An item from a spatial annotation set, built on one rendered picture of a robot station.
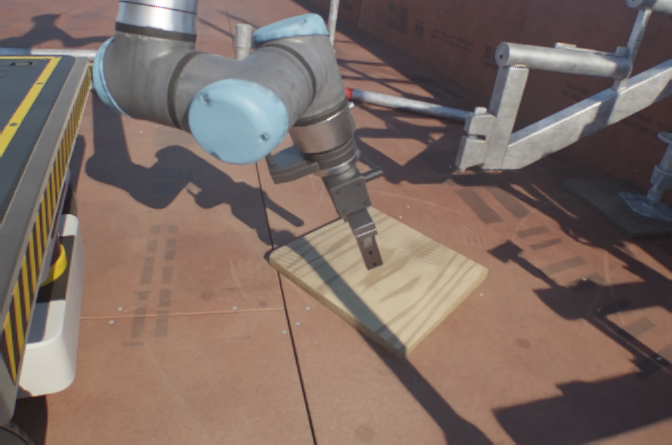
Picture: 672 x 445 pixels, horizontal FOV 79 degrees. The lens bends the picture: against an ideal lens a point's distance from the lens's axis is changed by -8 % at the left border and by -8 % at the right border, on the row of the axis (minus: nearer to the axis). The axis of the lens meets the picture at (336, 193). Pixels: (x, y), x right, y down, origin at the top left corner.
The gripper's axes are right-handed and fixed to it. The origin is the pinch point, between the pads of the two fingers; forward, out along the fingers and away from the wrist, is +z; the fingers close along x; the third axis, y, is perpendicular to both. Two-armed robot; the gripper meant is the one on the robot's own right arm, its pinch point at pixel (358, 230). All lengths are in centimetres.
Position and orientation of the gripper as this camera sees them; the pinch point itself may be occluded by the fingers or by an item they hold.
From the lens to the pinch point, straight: 70.6
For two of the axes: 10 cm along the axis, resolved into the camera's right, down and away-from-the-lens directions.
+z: 2.9, 7.9, 5.4
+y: 9.3, -3.7, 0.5
